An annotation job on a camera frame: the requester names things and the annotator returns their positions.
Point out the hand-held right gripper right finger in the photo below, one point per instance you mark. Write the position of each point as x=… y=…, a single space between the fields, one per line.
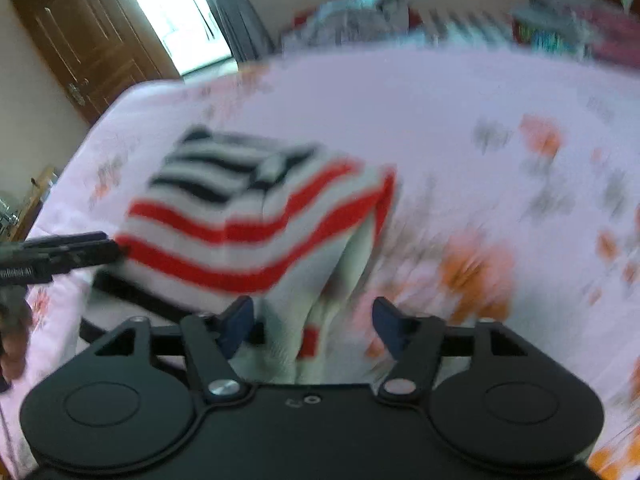
x=389 y=327

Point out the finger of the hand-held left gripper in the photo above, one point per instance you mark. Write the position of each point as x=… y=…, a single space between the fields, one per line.
x=80 y=251

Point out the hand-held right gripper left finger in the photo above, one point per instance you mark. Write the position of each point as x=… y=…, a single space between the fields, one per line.
x=240 y=324

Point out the red black striped white sweater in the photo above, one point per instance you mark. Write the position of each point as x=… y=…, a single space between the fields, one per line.
x=250 y=230

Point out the pile of grey clothes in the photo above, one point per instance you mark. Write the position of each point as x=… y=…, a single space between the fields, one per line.
x=350 y=20

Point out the stack of folded clothes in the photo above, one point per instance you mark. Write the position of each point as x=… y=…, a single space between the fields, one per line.
x=580 y=32

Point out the person's left hand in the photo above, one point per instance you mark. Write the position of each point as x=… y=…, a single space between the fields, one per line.
x=14 y=340

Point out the wooden furniture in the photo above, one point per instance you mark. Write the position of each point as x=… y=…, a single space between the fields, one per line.
x=30 y=205

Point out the pink floral bedsheet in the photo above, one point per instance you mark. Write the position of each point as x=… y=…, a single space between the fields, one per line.
x=425 y=120

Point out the brown wooden door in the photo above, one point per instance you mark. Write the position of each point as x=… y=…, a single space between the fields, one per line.
x=85 y=35

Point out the grey curtain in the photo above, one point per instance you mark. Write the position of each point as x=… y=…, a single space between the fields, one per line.
x=235 y=10

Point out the grey striped white pillow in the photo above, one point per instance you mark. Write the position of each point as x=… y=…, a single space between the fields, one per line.
x=465 y=30

